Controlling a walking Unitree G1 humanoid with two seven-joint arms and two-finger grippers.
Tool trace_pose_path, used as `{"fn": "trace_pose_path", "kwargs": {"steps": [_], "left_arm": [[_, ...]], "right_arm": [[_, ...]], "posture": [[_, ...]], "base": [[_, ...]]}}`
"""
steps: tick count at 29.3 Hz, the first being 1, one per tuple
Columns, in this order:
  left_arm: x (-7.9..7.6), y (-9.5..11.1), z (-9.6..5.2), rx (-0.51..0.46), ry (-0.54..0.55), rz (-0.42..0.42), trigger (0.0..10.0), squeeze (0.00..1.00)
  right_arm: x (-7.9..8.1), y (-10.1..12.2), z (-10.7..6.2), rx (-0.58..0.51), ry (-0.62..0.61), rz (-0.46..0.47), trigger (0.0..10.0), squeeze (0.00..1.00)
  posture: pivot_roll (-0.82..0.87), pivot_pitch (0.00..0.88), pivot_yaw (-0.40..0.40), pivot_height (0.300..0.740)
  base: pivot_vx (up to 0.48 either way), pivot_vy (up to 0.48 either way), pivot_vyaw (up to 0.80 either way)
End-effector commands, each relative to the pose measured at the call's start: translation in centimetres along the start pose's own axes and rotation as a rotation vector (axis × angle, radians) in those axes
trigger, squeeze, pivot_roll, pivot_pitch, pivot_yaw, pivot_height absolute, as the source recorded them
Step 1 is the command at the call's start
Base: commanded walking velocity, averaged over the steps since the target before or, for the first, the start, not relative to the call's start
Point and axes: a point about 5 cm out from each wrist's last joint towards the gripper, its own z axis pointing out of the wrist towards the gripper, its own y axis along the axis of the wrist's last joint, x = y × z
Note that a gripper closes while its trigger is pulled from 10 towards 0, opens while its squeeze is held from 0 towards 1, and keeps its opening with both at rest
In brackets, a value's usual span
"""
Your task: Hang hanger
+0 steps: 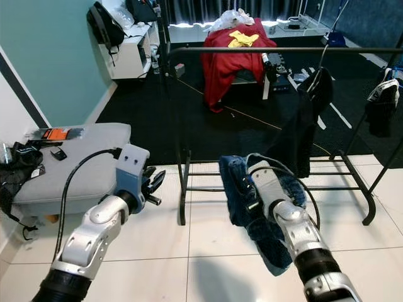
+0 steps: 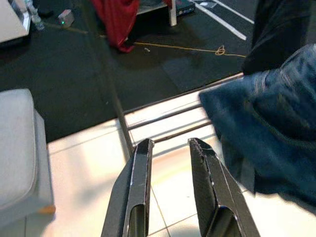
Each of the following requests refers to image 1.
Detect blue denim shorts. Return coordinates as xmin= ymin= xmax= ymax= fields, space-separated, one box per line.
xmin=219 ymin=154 xmax=309 ymax=276

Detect black garment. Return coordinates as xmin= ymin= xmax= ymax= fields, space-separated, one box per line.
xmin=264 ymin=66 xmax=334 ymax=177

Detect grey upholstered bench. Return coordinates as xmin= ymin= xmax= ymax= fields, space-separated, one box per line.
xmin=13 ymin=123 xmax=133 ymax=221

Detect small black key fob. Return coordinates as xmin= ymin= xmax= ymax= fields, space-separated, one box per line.
xmin=50 ymin=147 xmax=68 ymax=161

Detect orange black tool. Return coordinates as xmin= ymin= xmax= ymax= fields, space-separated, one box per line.
xmin=31 ymin=127 xmax=86 ymax=142

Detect white shelf unit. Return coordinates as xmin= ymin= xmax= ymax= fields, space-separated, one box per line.
xmin=104 ymin=6 xmax=161 ymax=79

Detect black box device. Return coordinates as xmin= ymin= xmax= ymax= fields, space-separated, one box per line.
xmin=261 ymin=52 xmax=290 ymax=82

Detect black metal clothes rack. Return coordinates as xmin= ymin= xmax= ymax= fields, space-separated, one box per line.
xmin=161 ymin=19 xmax=403 ymax=226

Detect black shorts white waistband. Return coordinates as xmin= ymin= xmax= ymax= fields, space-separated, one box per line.
xmin=365 ymin=66 xmax=403 ymax=138

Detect black backpack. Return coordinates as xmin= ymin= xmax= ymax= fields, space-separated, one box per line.
xmin=87 ymin=1 xmax=125 ymax=54

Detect white plastic bag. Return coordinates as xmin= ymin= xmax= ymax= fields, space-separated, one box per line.
xmin=211 ymin=8 xmax=256 ymax=32
xmin=113 ymin=8 xmax=139 ymax=32

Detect yellow cloth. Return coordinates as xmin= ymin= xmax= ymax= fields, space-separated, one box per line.
xmin=229 ymin=30 xmax=261 ymax=48

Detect dark window curtain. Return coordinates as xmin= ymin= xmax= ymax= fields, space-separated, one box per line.
xmin=164 ymin=0 xmax=341 ymax=26

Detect blue dustpan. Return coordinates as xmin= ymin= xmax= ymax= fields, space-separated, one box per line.
xmin=321 ymin=0 xmax=350 ymax=48

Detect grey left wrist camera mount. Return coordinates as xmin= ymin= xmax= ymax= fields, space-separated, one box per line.
xmin=113 ymin=143 xmax=150 ymax=211

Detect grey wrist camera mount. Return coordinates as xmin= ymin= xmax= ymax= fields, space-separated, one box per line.
xmin=113 ymin=143 xmax=150 ymax=211
xmin=255 ymin=160 xmax=290 ymax=211

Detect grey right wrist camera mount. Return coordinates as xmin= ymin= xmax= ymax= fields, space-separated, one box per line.
xmin=255 ymin=160 xmax=290 ymax=211

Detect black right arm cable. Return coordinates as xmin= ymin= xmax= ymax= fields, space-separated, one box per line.
xmin=246 ymin=153 xmax=322 ymax=230

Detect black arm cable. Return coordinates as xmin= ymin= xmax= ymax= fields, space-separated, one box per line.
xmin=246 ymin=153 xmax=322 ymax=230
xmin=60 ymin=148 xmax=120 ymax=265

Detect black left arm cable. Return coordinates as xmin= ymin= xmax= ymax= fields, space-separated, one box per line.
xmin=60 ymin=148 xmax=120 ymax=265

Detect silver wire hanger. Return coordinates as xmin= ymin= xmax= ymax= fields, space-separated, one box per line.
xmin=315 ymin=45 xmax=333 ymax=89

